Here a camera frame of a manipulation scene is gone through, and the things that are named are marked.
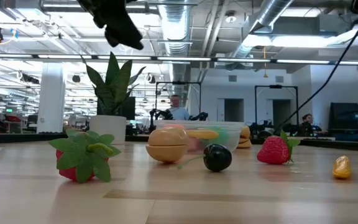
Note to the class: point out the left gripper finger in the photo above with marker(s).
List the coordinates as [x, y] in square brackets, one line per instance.
[117, 21]

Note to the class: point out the yellow toy pepper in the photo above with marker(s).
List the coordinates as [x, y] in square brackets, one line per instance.
[342, 168]

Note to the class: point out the tan toy potato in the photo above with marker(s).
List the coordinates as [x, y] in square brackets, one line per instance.
[166, 146]

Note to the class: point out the red toy strawberry large leaves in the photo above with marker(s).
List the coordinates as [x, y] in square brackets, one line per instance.
[84, 155]

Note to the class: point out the small red toy fruit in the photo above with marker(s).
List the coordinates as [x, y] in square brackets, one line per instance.
[194, 144]

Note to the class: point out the green toy corn cob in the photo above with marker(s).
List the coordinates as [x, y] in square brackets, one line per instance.
[221, 135]

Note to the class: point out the black toy cherry green stem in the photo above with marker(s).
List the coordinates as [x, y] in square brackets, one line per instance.
[217, 157]

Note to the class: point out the black background robot arm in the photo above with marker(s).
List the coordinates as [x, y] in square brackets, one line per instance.
[201, 117]
[163, 114]

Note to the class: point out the clear plastic tupperware container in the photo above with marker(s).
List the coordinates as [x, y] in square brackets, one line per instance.
[233, 133]

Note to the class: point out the dark equipment cabinet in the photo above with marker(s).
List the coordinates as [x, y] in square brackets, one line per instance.
[350, 121]

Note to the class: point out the snake plant in white pot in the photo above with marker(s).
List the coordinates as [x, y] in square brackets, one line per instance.
[110, 93]

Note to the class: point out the person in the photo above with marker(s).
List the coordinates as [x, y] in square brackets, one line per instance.
[177, 112]
[308, 119]

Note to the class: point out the black background monitor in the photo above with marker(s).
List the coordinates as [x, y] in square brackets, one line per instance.
[130, 109]

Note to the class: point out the white building column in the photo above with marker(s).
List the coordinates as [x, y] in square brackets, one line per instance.
[51, 93]

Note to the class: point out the silver ceiling air duct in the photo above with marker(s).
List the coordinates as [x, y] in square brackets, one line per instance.
[176, 18]
[272, 9]

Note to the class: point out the black background frame stand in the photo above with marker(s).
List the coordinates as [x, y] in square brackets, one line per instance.
[179, 82]
[275, 86]

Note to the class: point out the black aluminium table frame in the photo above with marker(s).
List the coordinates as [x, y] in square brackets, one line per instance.
[353, 147]

